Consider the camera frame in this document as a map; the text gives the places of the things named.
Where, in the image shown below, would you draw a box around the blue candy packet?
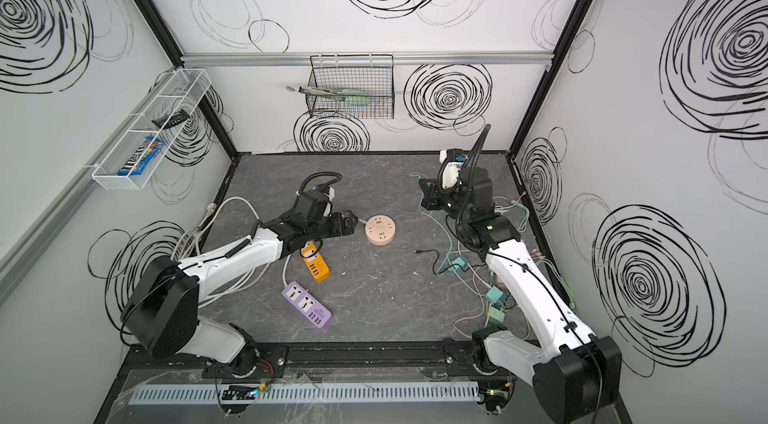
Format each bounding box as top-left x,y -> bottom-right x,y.
117,136 -> 165,176

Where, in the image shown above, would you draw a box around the purple power strip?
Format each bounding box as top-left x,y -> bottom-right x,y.
282,281 -> 332,329

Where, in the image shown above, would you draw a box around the grey slotted cable duct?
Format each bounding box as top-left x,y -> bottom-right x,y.
128,381 -> 481,405

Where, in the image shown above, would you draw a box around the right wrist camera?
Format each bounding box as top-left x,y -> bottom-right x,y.
438,148 -> 467,192

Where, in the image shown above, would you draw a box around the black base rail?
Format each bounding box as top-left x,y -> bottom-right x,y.
122,339 -> 607,377

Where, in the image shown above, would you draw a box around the white power cords bundle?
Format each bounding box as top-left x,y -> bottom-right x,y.
169,196 -> 289,311

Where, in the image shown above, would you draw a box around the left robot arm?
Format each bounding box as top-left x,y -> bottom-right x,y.
120,190 -> 359,377

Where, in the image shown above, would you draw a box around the round pink power strip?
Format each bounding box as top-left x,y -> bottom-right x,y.
365,215 -> 396,246

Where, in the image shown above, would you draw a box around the orange power strip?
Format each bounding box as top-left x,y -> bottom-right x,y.
300,241 -> 330,283

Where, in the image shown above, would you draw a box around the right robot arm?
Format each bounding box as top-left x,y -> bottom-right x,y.
419,179 -> 622,423

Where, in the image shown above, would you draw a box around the black cable with plug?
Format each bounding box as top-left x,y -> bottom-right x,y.
413,248 -> 466,276

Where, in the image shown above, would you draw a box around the white wire wall basket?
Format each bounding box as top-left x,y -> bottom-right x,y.
91,68 -> 211,191

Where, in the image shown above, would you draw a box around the teal cable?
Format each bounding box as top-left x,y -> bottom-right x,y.
409,171 -> 475,275

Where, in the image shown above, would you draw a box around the metal tongs in basket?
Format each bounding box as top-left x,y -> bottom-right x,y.
285,86 -> 370,106

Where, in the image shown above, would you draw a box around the black wire wall basket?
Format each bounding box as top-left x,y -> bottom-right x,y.
302,53 -> 395,119

